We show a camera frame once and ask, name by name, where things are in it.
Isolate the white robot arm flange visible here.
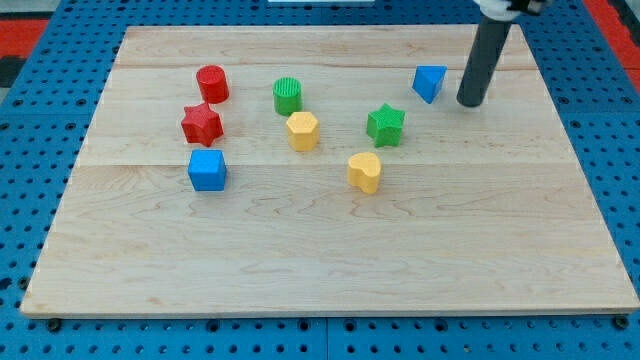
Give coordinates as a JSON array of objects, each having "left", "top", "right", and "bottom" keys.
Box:
[{"left": 473, "top": 0, "right": 553, "bottom": 22}]

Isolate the blue triangle block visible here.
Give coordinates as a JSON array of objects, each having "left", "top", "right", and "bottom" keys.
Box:
[{"left": 412, "top": 65, "right": 447, "bottom": 104}]

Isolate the yellow hexagon block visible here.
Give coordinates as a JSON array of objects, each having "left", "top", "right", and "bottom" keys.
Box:
[{"left": 286, "top": 112, "right": 320, "bottom": 152}]

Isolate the yellow heart block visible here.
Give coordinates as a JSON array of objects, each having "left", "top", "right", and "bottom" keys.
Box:
[{"left": 347, "top": 152, "right": 382, "bottom": 194}]

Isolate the light wooden board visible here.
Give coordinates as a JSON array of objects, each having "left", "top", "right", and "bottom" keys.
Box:
[{"left": 20, "top": 25, "right": 639, "bottom": 319}]

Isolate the red cylinder block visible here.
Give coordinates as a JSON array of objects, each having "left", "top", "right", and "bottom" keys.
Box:
[{"left": 196, "top": 65, "right": 230, "bottom": 104}]

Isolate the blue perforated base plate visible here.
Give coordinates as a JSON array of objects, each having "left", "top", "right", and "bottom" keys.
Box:
[{"left": 1, "top": 0, "right": 639, "bottom": 359}]

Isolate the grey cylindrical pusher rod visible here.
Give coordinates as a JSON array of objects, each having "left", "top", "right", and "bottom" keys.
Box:
[{"left": 456, "top": 16, "right": 512, "bottom": 108}]

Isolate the green star block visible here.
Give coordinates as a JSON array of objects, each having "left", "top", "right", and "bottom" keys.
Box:
[{"left": 366, "top": 103, "right": 405, "bottom": 148}]

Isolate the green cylinder block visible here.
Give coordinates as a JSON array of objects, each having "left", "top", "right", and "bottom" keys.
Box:
[{"left": 272, "top": 77, "right": 303, "bottom": 116}]

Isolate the blue cube block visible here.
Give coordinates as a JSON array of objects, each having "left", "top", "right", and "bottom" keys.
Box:
[{"left": 188, "top": 149, "right": 227, "bottom": 191}]

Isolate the red star block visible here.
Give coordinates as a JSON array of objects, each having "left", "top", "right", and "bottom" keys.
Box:
[{"left": 181, "top": 103, "right": 224, "bottom": 147}]

